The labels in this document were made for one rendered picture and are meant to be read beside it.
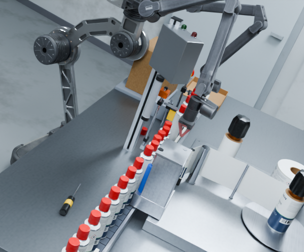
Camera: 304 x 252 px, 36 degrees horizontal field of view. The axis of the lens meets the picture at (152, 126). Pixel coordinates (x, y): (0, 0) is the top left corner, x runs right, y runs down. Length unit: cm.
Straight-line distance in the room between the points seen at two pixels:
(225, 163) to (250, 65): 284
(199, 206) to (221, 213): 10
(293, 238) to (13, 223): 113
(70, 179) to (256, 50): 318
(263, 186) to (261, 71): 282
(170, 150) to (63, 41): 136
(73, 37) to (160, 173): 139
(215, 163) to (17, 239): 90
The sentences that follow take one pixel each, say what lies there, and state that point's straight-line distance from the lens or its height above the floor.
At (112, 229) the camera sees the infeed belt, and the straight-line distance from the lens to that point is 170.
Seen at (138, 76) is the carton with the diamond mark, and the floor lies 95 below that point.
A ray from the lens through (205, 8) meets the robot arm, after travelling 261.
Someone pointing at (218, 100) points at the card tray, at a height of 83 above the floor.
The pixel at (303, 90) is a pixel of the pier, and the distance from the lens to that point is 465.
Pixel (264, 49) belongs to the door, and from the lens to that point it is 476.
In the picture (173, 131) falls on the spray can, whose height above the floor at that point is 95.
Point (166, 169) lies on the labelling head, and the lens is 170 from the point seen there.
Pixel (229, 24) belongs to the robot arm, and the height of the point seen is 153.
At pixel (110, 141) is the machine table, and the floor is 83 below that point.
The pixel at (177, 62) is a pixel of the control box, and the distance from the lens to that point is 187.
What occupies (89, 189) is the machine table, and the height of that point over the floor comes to 83.
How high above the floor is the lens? 199
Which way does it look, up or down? 27 degrees down
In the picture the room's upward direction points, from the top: 21 degrees clockwise
